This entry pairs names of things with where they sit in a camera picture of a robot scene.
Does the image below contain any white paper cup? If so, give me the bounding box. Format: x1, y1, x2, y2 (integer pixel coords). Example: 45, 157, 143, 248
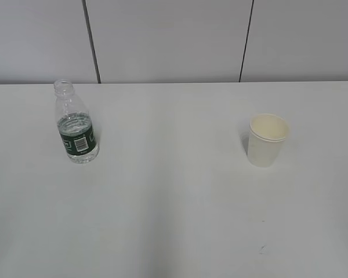
247, 114, 289, 167

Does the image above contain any clear water bottle green label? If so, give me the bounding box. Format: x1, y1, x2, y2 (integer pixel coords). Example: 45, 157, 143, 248
53, 79, 99, 164

